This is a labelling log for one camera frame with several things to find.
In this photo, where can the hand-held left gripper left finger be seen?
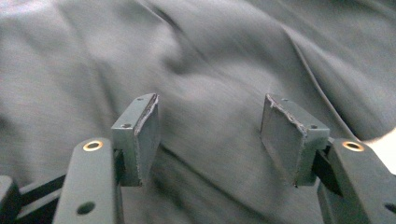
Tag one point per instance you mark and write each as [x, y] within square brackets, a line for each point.
[130, 149]

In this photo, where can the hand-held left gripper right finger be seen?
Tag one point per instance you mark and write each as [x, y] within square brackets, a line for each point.
[292, 143]

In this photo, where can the dark pants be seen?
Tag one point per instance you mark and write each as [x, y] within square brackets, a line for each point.
[202, 62]

